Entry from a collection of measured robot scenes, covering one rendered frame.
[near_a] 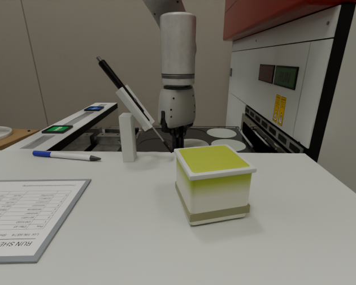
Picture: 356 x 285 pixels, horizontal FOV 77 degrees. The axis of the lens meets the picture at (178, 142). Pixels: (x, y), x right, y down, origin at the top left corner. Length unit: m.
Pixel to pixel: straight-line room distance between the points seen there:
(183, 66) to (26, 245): 0.44
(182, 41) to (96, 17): 2.20
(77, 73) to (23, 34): 0.66
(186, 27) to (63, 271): 0.48
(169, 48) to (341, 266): 0.47
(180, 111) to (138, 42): 2.02
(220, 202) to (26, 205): 0.24
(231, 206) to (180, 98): 0.36
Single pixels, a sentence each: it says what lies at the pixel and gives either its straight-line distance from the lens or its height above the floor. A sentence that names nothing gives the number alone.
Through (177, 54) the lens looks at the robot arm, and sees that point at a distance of 0.54.
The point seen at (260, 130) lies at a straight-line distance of 0.71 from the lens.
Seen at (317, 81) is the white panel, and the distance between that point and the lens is 0.49.
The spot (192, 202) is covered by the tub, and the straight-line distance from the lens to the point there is 0.24.
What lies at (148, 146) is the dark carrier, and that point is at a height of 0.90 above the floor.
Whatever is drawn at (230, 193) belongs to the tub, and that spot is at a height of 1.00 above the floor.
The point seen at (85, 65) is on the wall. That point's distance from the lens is 2.76.
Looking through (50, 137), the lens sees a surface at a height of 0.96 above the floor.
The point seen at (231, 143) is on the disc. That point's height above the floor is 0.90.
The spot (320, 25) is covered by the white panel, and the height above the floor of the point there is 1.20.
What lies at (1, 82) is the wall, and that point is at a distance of 3.34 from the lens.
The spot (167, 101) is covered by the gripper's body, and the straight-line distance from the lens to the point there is 0.55.
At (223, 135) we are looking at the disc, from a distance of 0.76.
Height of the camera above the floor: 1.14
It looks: 21 degrees down
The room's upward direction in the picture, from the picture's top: straight up
